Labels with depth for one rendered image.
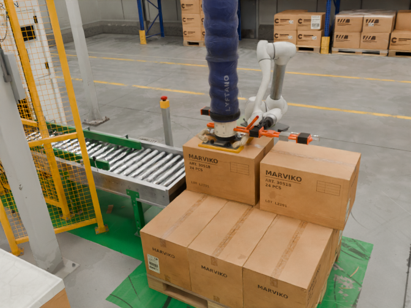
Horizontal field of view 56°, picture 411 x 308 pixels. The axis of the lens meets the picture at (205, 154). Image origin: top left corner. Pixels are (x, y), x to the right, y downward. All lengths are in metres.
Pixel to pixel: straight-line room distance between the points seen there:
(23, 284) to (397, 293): 2.47
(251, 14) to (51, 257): 9.69
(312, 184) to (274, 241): 0.45
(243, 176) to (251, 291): 0.81
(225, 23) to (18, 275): 1.86
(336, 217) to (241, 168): 0.73
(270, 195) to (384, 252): 1.19
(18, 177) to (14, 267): 1.07
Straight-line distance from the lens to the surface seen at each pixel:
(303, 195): 2.73
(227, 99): 2.77
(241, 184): 2.90
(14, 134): 2.90
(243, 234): 2.70
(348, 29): 9.81
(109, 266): 3.44
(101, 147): 4.19
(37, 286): 1.90
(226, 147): 2.86
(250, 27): 11.92
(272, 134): 2.78
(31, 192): 3.08
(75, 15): 6.03
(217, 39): 2.65
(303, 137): 2.71
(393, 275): 3.39
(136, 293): 3.16
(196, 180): 3.09
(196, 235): 2.71
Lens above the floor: 2.24
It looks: 27 degrees down
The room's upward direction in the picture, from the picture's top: 4 degrees counter-clockwise
